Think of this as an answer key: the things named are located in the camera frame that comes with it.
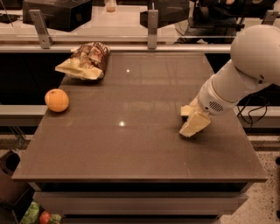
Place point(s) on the black box on counter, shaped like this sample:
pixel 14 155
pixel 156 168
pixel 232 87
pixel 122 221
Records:
pixel 62 15

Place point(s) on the dark bin at left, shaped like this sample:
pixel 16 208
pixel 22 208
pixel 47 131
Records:
pixel 15 197

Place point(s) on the red tomato below table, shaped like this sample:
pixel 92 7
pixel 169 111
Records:
pixel 45 218

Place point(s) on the brown chip bag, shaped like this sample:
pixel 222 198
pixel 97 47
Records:
pixel 88 62

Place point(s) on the middle metal railing bracket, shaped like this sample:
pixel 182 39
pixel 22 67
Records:
pixel 152 29

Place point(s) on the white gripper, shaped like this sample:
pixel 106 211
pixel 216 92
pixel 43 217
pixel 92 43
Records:
pixel 209 101

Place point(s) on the plastic cup on counter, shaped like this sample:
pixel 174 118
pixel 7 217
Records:
pixel 110 5

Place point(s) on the right metal railing bracket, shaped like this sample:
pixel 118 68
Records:
pixel 270 17

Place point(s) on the orange fruit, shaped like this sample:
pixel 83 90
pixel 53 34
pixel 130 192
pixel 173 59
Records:
pixel 56 100

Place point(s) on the left metal railing bracket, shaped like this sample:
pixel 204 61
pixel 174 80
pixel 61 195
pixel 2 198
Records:
pixel 45 40

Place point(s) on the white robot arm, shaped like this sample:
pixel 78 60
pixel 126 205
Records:
pixel 254 64

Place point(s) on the yellow sponge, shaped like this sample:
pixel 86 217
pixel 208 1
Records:
pixel 194 123

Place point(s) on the metal railing bracket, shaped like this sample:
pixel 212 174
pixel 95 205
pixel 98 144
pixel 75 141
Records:
pixel 152 29
pixel 45 40
pixel 270 17

